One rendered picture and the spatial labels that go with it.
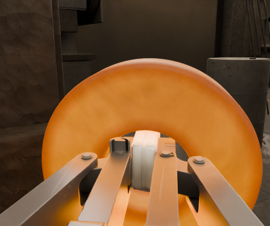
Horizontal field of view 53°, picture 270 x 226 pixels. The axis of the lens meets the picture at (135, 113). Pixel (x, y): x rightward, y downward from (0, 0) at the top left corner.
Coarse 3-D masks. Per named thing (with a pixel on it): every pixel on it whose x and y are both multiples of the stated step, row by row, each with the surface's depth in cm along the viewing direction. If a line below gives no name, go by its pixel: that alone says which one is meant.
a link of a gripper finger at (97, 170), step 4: (132, 140) 19; (100, 160) 16; (104, 160) 16; (100, 164) 16; (96, 168) 15; (100, 168) 15; (128, 168) 16; (92, 172) 15; (96, 172) 15; (128, 172) 16; (88, 176) 15; (92, 176) 15; (96, 176) 15; (128, 176) 16; (84, 180) 15; (88, 180) 15; (92, 180) 15; (128, 180) 16; (80, 184) 15; (84, 184) 15; (88, 184) 15; (92, 184) 15; (128, 184) 16; (80, 188) 15; (84, 188) 15; (88, 188) 15
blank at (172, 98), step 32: (128, 64) 17; (160, 64) 17; (96, 96) 18; (128, 96) 17; (160, 96) 17; (192, 96) 17; (224, 96) 16; (64, 128) 18; (96, 128) 18; (128, 128) 18; (160, 128) 18; (192, 128) 17; (224, 128) 17; (64, 160) 19; (224, 160) 18; (256, 160) 17; (256, 192) 18; (128, 224) 20; (192, 224) 19
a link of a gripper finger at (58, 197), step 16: (80, 160) 15; (96, 160) 15; (64, 176) 13; (80, 176) 14; (32, 192) 12; (48, 192) 12; (64, 192) 12; (80, 192) 15; (16, 208) 11; (32, 208) 11; (48, 208) 11; (64, 208) 13; (80, 208) 14; (0, 224) 10; (16, 224) 10; (32, 224) 11; (48, 224) 12; (64, 224) 13
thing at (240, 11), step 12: (228, 0) 388; (240, 0) 371; (216, 12) 395; (228, 12) 391; (240, 12) 376; (216, 24) 399; (228, 24) 393; (240, 24) 380; (216, 36) 403; (228, 36) 396; (240, 36) 385; (216, 48) 408; (228, 48) 399; (240, 48) 390
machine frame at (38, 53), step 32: (0, 0) 40; (32, 0) 42; (0, 32) 41; (32, 32) 43; (0, 64) 41; (32, 64) 43; (0, 96) 42; (32, 96) 44; (64, 96) 55; (0, 128) 43; (32, 128) 43; (0, 160) 39; (32, 160) 41; (0, 192) 40
